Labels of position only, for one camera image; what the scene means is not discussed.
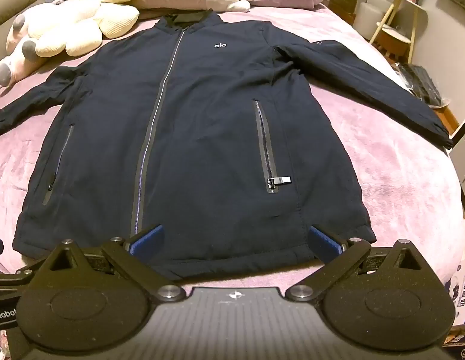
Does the cream flower plush toy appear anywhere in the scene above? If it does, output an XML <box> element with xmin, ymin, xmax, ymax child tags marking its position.
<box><xmin>0</xmin><ymin>0</ymin><xmax>140</xmax><ymax>86</ymax></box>

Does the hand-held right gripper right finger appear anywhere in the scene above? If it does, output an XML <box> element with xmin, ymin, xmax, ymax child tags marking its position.
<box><xmin>287</xmin><ymin>226</ymin><xmax>424</xmax><ymax>303</ymax></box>

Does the printed cardboard box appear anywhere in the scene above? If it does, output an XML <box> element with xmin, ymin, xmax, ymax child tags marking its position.
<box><xmin>444</xmin><ymin>262</ymin><xmax>465</xmax><ymax>346</ymax></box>

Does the navy zip jacket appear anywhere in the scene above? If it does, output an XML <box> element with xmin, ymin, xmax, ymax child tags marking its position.
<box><xmin>0</xmin><ymin>10</ymin><xmax>454</xmax><ymax>282</ymax></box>

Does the white side table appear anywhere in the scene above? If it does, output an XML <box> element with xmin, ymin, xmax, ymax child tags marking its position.
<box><xmin>369</xmin><ymin>0</ymin><xmax>422</xmax><ymax>62</ymax></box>

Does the bed with purple sheet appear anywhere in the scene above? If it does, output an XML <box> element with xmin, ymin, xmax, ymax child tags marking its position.
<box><xmin>0</xmin><ymin>2</ymin><xmax>465</xmax><ymax>297</ymax></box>

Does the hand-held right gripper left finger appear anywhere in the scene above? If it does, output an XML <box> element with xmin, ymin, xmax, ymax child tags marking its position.
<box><xmin>45</xmin><ymin>224</ymin><xmax>184</xmax><ymax>303</ymax></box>

